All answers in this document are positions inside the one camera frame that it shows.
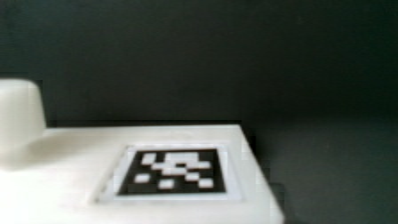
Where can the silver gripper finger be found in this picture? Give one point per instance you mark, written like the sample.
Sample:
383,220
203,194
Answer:
22,119

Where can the white drawer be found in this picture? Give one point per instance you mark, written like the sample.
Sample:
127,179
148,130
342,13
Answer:
136,175

